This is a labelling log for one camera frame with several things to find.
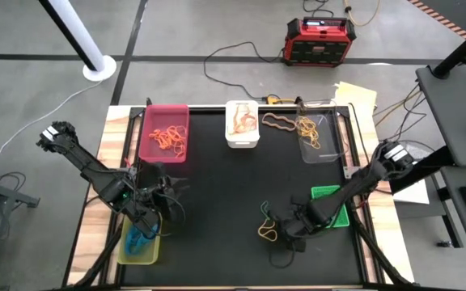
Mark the yellow rubber band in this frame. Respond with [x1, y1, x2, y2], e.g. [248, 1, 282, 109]
[299, 124, 317, 146]
[297, 120, 319, 141]
[299, 119, 321, 149]
[296, 116, 315, 134]
[302, 128, 322, 150]

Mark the black floor stand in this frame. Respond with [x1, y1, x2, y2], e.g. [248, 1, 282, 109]
[0, 163, 42, 291]

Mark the black looped floor cable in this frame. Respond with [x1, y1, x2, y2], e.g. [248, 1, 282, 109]
[302, 0, 331, 18]

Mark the clear plastic bin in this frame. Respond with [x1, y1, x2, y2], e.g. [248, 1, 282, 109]
[296, 108, 341, 165]

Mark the black diagonal pole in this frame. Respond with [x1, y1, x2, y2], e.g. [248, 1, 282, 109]
[432, 18, 466, 80]

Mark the green mesh basket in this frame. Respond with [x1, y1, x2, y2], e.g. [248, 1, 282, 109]
[311, 184, 350, 230]

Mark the green rubber band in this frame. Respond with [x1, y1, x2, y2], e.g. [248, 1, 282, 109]
[260, 200, 273, 221]

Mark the white floor cable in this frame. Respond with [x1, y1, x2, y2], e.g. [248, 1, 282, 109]
[0, 80, 104, 175]

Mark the yellow floor cable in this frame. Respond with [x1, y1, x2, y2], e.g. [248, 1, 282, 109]
[342, 0, 381, 27]

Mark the black white pole stand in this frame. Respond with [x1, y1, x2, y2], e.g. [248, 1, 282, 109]
[37, 0, 117, 82]

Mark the grey side table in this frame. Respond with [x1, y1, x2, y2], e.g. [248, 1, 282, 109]
[414, 60, 466, 264]

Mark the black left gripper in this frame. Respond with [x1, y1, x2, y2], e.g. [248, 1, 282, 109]
[138, 161, 190, 223]

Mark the white paper sheet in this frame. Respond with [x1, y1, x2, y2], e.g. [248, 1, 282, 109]
[392, 179, 430, 205]

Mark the black cable loop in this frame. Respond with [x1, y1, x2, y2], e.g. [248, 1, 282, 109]
[0, 171, 28, 193]

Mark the black cable bundle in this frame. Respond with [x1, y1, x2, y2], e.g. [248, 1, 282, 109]
[372, 82, 430, 149]

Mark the manila paper folder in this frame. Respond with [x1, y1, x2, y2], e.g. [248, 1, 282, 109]
[333, 81, 379, 118]

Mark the pink plastic basket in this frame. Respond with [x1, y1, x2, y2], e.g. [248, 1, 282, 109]
[138, 103, 190, 165]

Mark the orange extension plug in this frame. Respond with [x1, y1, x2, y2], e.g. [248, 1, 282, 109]
[265, 94, 299, 105]

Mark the black power cable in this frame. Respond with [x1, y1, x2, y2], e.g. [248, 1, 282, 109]
[203, 40, 285, 100]

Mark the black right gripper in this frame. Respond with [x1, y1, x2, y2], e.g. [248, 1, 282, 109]
[275, 201, 325, 254]

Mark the long blue rubber band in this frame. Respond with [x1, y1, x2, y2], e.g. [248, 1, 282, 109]
[129, 226, 157, 251]
[124, 228, 151, 255]

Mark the black metal table frame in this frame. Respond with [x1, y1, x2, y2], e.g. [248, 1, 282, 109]
[61, 103, 416, 291]

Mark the red black power station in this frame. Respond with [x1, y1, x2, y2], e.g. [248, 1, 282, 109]
[280, 15, 358, 68]

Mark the yellow translucent basket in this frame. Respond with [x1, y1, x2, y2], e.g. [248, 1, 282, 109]
[116, 216, 163, 267]

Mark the white plastic basket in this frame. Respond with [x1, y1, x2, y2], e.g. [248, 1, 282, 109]
[224, 99, 261, 150]

